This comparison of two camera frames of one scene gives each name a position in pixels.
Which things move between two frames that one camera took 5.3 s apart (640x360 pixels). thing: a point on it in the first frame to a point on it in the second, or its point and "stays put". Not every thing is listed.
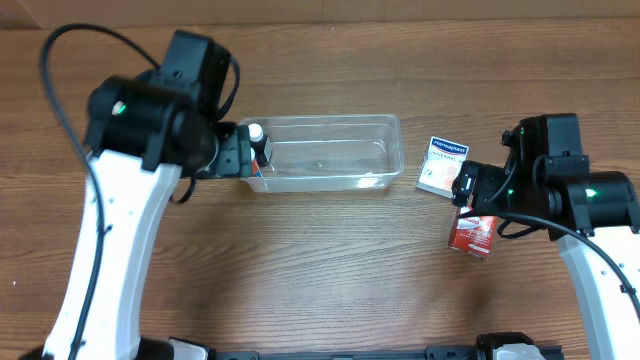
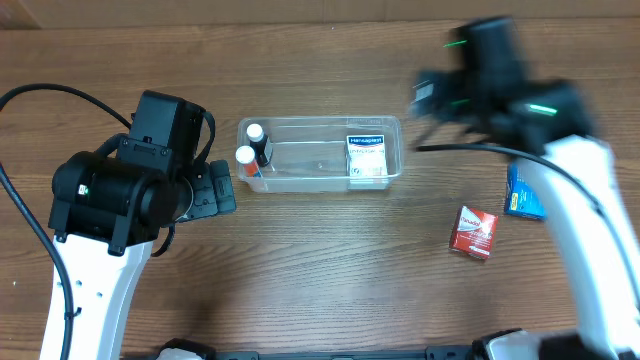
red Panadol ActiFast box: (473, 235) stays put
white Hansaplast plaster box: (441, 162) to (367, 161)
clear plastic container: (338, 153) stays put
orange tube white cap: (256, 171) stays put
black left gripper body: (240, 151) to (220, 189)
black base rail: (432, 353) stays put
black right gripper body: (467, 185) to (430, 95)
